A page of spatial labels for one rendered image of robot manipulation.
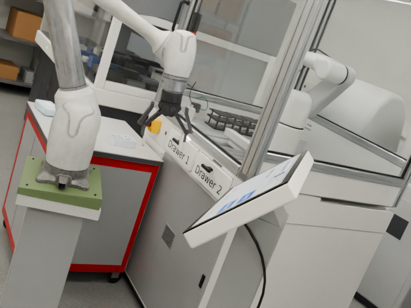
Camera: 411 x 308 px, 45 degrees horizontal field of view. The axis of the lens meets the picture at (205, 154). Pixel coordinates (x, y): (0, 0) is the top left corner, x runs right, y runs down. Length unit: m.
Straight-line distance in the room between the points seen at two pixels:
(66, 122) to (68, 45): 0.31
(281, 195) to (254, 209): 0.07
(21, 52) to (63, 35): 4.51
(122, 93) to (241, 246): 1.81
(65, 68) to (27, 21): 3.99
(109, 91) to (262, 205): 1.96
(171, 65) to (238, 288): 0.77
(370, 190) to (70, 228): 1.37
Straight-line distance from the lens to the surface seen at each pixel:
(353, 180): 2.32
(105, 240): 2.62
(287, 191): 1.20
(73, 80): 1.90
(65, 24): 1.87
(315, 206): 2.23
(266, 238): 1.43
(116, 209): 2.55
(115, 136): 2.53
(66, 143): 1.73
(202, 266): 2.16
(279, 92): 1.90
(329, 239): 2.41
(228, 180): 2.01
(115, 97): 3.06
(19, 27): 5.85
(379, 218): 2.58
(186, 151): 2.33
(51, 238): 1.86
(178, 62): 1.70
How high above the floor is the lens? 1.49
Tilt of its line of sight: 15 degrees down
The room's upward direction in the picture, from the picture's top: 20 degrees clockwise
